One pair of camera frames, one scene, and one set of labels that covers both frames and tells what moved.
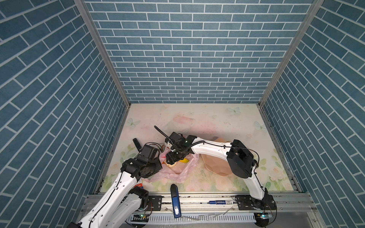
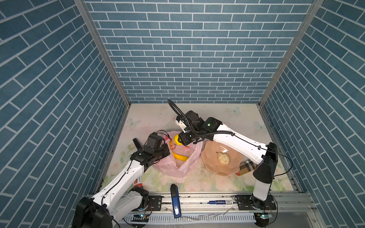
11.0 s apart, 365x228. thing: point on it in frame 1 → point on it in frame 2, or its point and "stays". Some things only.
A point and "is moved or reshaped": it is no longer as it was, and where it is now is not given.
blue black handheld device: [176, 201] stays
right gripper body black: [175, 155] → [188, 136]
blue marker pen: [221, 202] stays
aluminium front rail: [198, 203] stays
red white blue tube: [140, 185] stays
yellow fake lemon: [184, 160] is moved or reshaped
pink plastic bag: [181, 172] is moved or reshaped
